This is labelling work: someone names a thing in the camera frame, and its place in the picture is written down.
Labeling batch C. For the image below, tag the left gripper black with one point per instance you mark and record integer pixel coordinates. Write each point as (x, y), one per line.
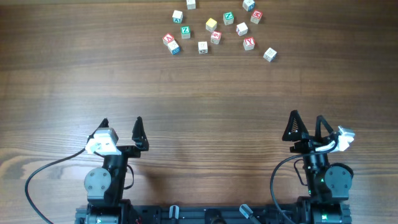
(125, 150)

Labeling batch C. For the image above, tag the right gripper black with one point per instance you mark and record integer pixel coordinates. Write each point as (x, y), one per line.
(306, 146)

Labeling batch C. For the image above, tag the wooden block blue side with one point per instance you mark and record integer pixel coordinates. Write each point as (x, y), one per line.
(173, 47)

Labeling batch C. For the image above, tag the red Y block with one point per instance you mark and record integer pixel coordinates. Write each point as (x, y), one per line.
(249, 43)

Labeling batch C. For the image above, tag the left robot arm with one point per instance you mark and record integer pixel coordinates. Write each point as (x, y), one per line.
(105, 185)

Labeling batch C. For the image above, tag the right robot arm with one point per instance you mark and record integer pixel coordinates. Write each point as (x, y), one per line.
(328, 184)

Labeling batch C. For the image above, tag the red A block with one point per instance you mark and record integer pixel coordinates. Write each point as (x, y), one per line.
(168, 38)

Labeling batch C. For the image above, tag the white block black drawing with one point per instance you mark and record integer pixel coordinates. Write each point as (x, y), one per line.
(203, 47)

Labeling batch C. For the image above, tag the green Z block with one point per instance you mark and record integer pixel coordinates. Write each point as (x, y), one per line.
(185, 32)

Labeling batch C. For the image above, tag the white block red side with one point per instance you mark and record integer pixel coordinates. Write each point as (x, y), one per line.
(242, 29)

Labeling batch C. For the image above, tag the teal sided white block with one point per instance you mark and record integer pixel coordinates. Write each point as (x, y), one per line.
(177, 16)

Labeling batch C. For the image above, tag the red M block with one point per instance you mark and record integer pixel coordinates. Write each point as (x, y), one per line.
(256, 16)

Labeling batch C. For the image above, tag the red 9 block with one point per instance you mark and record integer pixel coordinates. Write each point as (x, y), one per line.
(216, 37)

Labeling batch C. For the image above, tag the yellow top block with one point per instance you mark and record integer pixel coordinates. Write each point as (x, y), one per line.
(211, 24)

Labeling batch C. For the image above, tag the green N block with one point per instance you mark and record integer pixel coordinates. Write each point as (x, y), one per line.
(228, 18)

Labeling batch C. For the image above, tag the blue sided block top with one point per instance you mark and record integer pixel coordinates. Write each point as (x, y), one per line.
(248, 5)

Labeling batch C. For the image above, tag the plain block top edge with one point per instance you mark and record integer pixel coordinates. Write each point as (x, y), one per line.
(191, 4)

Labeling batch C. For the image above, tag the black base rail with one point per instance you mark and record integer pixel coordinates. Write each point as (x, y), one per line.
(214, 214)

